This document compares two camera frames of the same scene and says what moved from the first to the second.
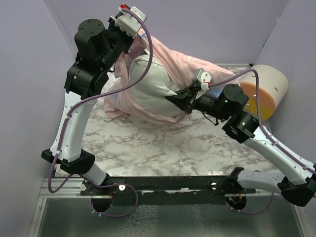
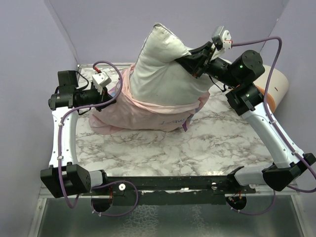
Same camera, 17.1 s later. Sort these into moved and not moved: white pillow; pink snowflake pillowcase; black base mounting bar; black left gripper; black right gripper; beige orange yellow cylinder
Moved: pink snowflake pillowcase; black right gripper; black left gripper; white pillow
Not moved: black base mounting bar; beige orange yellow cylinder
